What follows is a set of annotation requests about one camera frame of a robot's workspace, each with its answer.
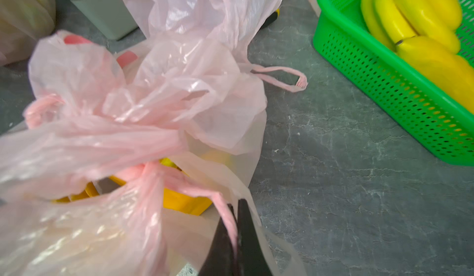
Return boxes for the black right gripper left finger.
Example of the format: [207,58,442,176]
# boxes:
[198,218,237,276]

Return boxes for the green plastic basket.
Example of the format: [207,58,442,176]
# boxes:
[313,0,474,166]

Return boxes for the yellow banana bunch in basket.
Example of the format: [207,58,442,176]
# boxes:
[360,0,474,112]

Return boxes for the pink plastic bag front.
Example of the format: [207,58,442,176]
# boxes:
[1,0,56,66]

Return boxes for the clear lidded storage box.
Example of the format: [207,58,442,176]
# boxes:
[70,0,138,40]

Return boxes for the orange banana bunch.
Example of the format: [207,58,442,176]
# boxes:
[53,182,212,216]

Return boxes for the pink plastic bag back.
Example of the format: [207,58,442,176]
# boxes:
[122,0,321,93]

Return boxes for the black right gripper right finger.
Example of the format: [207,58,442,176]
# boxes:
[237,199,272,276]

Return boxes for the pink plastic bag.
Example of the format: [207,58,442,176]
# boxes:
[1,0,56,66]
[1,31,306,276]
[122,0,321,93]

